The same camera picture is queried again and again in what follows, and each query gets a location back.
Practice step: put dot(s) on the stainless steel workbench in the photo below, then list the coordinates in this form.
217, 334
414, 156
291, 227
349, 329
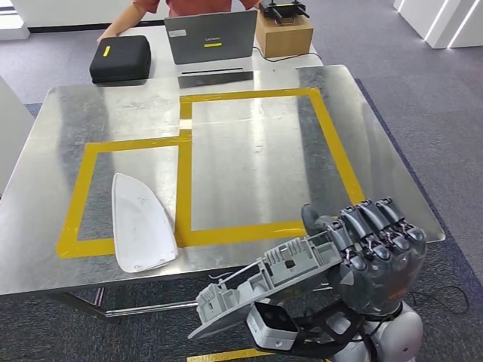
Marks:
56, 150

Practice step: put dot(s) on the black router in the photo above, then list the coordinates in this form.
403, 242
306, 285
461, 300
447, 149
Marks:
283, 7

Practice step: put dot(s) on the black zip case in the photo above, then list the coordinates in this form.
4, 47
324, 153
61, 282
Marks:
121, 60

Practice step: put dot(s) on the brown cardboard box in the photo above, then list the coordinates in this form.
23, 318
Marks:
283, 40

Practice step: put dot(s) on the grey plastic wheel hubcap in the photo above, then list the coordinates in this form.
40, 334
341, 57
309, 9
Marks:
287, 270

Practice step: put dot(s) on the white lit display plinth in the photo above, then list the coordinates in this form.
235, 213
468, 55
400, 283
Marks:
434, 20

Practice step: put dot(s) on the person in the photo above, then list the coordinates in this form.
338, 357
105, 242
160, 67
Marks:
124, 20

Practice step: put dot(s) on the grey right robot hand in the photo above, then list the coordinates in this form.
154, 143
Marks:
381, 270

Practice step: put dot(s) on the white triangular plastic panel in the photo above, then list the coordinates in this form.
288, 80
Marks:
139, 230

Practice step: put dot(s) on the grey laptop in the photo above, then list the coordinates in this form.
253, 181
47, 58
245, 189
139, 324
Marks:
211, 35

